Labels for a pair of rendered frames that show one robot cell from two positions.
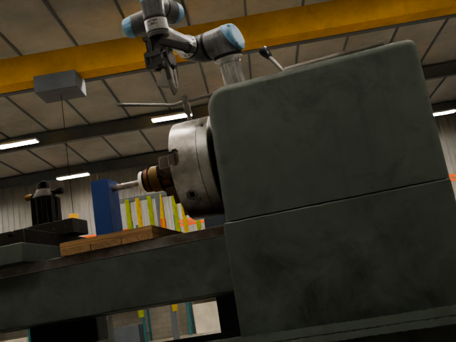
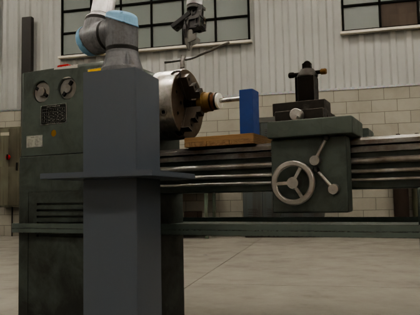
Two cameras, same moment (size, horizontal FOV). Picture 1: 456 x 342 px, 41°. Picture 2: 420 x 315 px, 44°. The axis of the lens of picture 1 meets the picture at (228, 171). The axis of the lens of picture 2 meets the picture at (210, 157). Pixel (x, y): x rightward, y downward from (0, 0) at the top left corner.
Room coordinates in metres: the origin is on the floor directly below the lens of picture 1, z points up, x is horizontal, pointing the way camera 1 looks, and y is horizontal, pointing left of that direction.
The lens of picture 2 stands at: (4.12, 0.66, 0.66)
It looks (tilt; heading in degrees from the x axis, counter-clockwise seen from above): 4 degrees up; 191
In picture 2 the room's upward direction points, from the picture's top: 1 degrees counter-clockwise
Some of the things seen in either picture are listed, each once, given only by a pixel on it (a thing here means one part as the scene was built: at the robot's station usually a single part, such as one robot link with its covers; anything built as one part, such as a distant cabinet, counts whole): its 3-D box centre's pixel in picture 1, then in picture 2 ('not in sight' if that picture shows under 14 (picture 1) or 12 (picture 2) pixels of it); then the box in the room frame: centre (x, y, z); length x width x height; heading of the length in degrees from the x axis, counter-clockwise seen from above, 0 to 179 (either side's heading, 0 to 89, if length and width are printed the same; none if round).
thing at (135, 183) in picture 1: (127, 185); (230, 99); (1.93, 0.33, 1.08); 0.13 x 0.07 x 0.07; 76
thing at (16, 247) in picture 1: (30, 262); (324, 134); (2.07, 0.72, 0.90); 0.53 x 0.30 x 0.06; 166
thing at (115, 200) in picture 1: (107, 214); (249, 117); (1.95, 0.41, 1.00); 0.08 x 0.06 x 0.23; 166
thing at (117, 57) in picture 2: not in sight; (122, 62); (2.39, 0.01, 1.15); 0.15 x 0.15 x 0.10
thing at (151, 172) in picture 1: (158, 178); (207, 102); (1.91, 0.23, 1.08); 0.09 x 0.09 x 0.09; 76
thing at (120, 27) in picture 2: not in sight; (120, 30); (2.39, 0.01, 1.27); 0.13 x 0.12 x 0.14; 63
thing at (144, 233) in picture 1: (131, 244); (234, 144); (1.94, 0.35, 0.89); 0.36 x 0.30 x 0.04; 166
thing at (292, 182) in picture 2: (69, 307); (309, 174); (2.26, 0.66, 0.73); 0.27 x 0.12 x 0.27; 76
